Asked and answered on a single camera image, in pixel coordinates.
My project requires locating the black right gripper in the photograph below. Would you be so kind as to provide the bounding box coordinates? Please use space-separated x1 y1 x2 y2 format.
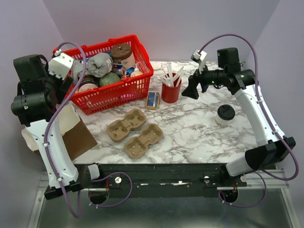
181 60 227 99

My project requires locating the brown paper bag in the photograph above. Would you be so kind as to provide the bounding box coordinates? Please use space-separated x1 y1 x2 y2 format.
21 103 98 161

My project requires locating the black plastic cup lid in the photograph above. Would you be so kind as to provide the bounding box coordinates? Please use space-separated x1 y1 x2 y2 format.
217 104 236 121

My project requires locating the white paper coffee cup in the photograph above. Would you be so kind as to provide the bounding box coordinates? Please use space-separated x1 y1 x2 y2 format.
215 115 230 127

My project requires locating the cardboard cup carrier tray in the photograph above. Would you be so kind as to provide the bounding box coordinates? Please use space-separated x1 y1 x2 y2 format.
106 109 146 142

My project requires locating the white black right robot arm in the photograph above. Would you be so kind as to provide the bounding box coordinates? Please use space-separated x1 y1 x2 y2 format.
181 47 295 186

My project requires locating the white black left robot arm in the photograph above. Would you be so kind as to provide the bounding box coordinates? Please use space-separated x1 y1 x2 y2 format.
11 53 105 200

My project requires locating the red ribbed cup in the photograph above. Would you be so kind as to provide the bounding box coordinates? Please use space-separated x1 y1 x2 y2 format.
161 73 182 104

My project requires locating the black gold labelled jar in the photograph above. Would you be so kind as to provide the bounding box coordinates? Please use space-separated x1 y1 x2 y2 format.
78 70 98 93

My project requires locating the red plastic shopping basket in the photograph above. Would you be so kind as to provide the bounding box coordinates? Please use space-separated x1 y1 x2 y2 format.
69 34 154 115

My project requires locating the blue tan small box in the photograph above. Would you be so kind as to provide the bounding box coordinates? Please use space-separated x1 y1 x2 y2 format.
145 92 160 110

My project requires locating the grey crumpled bag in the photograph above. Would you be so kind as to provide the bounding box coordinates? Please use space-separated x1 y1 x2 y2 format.
72 53 113 84

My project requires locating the green round melon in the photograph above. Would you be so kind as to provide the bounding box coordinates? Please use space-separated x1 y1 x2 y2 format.
98 72 121 87

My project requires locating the small white pump bottle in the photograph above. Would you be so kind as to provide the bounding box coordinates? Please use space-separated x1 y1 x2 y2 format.
130 64 143 77

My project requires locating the blue white can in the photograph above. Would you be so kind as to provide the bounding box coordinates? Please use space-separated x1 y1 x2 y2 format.
112 65 134 77

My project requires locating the brown lidded round container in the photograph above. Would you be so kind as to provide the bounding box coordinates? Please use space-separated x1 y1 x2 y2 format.
110 43 135 69

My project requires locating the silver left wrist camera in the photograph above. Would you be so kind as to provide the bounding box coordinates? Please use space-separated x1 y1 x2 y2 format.
48 49 74 81

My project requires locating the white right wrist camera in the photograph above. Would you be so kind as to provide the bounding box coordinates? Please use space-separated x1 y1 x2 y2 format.
191 49 207 74

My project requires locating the black mounting base rail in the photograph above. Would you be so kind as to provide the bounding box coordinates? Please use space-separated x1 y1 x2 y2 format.
87 163 247 201

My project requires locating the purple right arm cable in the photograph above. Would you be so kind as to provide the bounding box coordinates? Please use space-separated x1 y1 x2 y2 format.
198 34 299 209

